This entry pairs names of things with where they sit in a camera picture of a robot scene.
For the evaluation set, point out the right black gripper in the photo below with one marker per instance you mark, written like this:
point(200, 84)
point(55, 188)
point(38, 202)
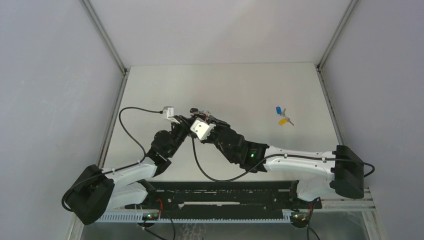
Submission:
point(220, 126)

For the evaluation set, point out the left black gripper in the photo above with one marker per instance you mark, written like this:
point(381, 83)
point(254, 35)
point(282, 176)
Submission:
point(185, 124)

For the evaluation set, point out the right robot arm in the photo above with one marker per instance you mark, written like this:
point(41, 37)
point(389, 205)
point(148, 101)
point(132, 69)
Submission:
point(340, 171)

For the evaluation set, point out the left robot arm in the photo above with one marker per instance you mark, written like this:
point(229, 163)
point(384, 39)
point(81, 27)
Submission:
point(98, 190)

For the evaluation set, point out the blue tagged key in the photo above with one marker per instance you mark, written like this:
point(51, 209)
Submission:
point(281, 111)

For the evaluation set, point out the yellow tagged key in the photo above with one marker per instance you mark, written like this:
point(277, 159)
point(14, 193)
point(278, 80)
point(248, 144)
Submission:
point(285, 120)

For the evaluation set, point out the left green circuit board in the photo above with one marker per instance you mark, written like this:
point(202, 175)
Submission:
point(153, 216)

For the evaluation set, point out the green circuit board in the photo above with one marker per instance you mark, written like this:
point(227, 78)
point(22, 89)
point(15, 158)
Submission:
point(153, 216)
point(299, 219)

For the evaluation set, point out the right green circuit board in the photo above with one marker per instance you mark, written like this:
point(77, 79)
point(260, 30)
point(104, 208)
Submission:
point(299, 219)

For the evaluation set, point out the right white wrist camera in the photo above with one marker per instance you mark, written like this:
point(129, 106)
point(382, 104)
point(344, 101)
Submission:
point(201, 128)

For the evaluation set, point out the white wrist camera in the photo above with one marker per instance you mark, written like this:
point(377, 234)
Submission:
point(168, 114)
point(201, 128)

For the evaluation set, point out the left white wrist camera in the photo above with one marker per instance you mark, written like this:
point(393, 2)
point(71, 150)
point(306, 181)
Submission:
point(168, 114)

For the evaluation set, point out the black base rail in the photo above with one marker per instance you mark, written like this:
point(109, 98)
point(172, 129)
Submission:
point(238, 199)

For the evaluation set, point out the white slotted cable duct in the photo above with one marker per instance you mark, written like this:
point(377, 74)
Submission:
point(133, 217)

